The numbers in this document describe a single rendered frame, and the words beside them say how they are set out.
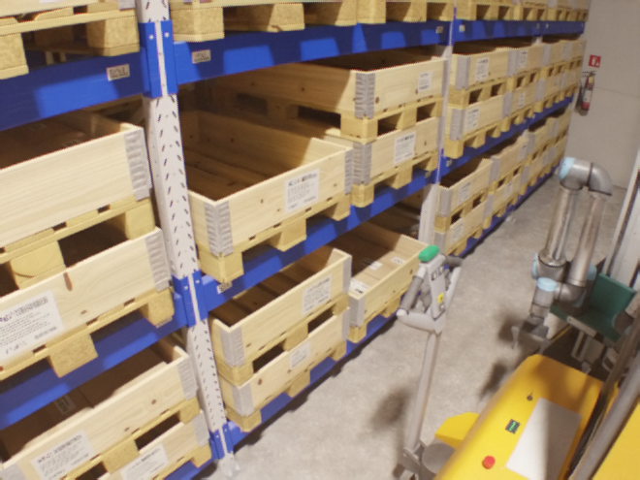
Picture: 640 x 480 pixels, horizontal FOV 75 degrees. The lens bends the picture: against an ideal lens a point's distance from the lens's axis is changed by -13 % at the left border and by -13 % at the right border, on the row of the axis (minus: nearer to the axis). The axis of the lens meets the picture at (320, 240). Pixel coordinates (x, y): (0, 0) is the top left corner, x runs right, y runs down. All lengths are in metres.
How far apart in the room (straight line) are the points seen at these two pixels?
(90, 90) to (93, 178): 0.25
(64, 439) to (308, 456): 1.39
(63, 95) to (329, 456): 2.15
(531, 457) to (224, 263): 1.30
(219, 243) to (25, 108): 0.83
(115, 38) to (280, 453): 2.17
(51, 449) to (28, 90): 1.16
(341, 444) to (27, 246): 1.97
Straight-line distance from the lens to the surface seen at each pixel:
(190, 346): 2.02
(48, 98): 1.39
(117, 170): 1.44
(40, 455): 1.81
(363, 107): 2.23
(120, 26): 1.39
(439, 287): 1.66
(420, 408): 2.02
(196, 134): 3.05
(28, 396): 1.72
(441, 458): 2.21
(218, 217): 1.71
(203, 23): 1.53
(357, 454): 2.71
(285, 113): 2.59
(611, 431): 1.25
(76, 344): 1.59
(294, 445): 2.74
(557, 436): 1.83
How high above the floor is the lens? 2.22
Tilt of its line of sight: 30 degrees down
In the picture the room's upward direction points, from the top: straight up
